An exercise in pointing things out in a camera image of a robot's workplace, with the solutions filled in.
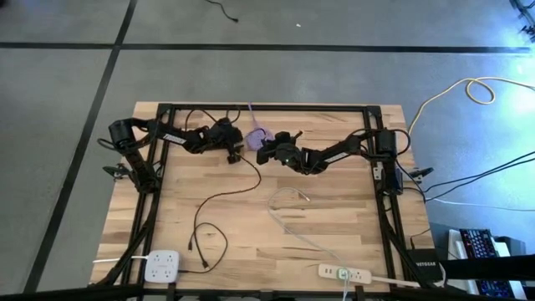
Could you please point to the purple round power hub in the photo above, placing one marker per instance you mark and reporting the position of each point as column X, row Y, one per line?
column 253, row 143

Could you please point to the green white charger adapter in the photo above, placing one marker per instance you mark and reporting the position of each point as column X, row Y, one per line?
column 343, row 274

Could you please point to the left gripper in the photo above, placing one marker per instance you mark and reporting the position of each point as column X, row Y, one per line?
column 225, row 134

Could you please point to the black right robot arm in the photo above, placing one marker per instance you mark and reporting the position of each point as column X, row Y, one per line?
column 334, row 156

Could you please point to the white square power strip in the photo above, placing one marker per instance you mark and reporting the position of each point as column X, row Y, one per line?
column 162, row 266

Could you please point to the black keyboard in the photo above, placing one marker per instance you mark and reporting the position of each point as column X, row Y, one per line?
column 478, row 243

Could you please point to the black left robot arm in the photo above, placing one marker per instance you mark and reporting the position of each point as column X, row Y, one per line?
column 175, row 138

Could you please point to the black stand legs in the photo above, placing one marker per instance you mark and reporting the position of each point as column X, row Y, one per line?
column 527, row 29

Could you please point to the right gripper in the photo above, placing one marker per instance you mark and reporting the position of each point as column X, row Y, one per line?
column 286, row 148

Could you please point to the black table frame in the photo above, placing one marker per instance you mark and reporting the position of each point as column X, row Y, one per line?
column 267, row 107

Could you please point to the backlit keyboard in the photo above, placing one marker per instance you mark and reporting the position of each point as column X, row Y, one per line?
column 495, row 289

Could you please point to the black network switch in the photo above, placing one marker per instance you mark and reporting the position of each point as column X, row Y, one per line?
column 424, row 263

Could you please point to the beige long power strip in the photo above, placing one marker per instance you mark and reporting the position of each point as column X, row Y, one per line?
column 359, row 276

